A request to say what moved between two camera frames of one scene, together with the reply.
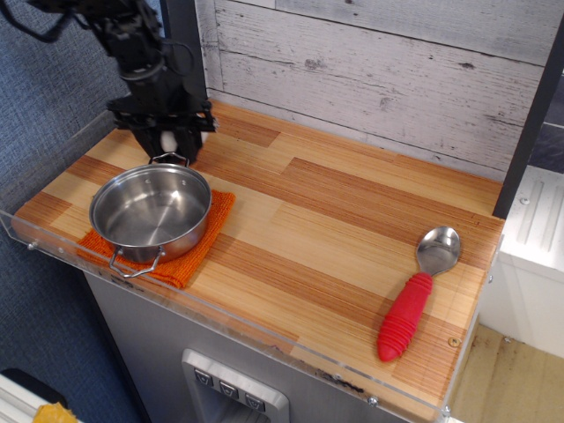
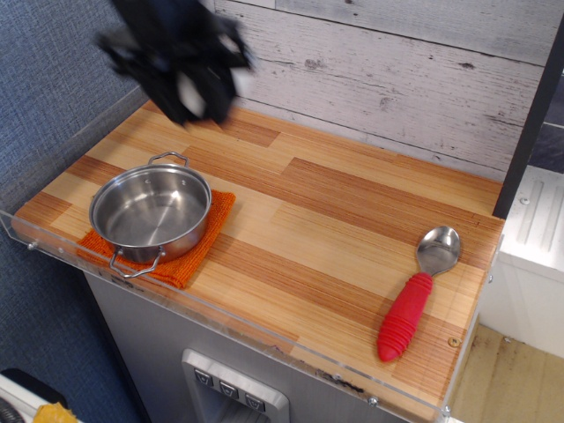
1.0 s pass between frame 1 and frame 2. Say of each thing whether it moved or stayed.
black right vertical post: stayed
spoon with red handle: stayed
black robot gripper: moved
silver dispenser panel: stayed
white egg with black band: moved
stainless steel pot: stayed
